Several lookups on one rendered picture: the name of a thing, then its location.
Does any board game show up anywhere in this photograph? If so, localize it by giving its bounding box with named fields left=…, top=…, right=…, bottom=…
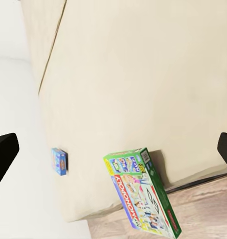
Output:
left=103, top=147, right=182, bottom=239
left=51, top=148, right=66, bottom=176

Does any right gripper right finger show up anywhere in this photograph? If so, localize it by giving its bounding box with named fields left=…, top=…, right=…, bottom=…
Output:
left=217, top=132, right=227, bottom=164

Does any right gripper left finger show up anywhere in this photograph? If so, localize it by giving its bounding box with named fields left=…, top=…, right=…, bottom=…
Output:
left=0, top=132, right=19, bottom=182

